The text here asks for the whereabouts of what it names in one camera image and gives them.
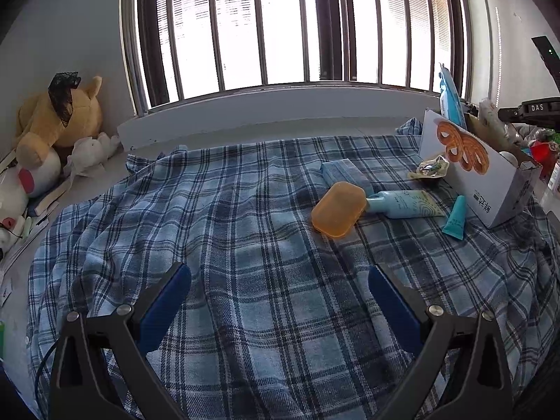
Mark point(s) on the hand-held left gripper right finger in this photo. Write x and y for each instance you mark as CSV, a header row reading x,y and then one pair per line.
x,y
393,306

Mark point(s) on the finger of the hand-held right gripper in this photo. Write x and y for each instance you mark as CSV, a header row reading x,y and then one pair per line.
x,y
509,113

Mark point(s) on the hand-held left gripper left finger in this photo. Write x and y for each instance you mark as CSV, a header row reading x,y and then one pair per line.
x,y
168,302

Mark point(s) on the clear cotton swab pack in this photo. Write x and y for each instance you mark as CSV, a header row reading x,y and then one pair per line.
x,y
490,118

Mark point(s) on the white plastic bottle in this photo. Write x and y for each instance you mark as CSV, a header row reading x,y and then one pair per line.
x,y
508,157

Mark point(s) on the blue wet wipes pack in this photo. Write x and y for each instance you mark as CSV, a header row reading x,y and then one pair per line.
x,y
450,96

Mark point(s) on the printed cardboard box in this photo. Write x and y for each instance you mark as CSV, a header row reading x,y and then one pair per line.
x,y
477,183

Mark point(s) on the dark foil snack packet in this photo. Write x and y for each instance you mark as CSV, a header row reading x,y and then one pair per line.
x,y
431,168

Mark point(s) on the teal lotion bottle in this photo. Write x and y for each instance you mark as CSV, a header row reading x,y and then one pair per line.
x,y
402,204

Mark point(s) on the small teal tube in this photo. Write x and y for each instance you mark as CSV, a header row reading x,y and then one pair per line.
x,y
455,221

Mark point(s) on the orange plastic case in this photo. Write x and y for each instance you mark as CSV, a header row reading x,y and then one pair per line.
x,y
339,212

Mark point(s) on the light blue box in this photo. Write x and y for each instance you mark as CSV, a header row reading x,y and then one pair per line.
x,y
345,175

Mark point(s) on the grey plush toy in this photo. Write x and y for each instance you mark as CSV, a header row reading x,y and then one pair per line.
x,y
527,133

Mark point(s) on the red snack packet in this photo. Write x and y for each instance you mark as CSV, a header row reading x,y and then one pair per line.
x,y
544,153

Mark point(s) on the white tube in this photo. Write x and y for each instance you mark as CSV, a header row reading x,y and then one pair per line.
x,y
555,175

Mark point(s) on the blue plaid blanket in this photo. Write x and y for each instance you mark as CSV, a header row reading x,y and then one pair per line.
x,y
262,271

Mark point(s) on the thin book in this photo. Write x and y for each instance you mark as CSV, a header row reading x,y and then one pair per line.
x,y
50,199

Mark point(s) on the small white plush toy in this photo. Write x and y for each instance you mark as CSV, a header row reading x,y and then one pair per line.
x,y
92,148

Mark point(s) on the white and black plush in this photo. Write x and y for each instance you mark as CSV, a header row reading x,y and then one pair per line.
x,y
6,236

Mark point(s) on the white plush with pink spot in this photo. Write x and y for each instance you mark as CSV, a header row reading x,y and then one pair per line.
x,y
43,170

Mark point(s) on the yellow plush bear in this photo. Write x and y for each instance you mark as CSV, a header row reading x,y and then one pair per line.
x,y
43,118

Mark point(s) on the black lace band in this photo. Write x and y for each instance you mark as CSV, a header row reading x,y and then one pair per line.
x,y
61,92

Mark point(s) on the barred window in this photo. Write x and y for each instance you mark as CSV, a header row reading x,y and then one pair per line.
x,y
284,30

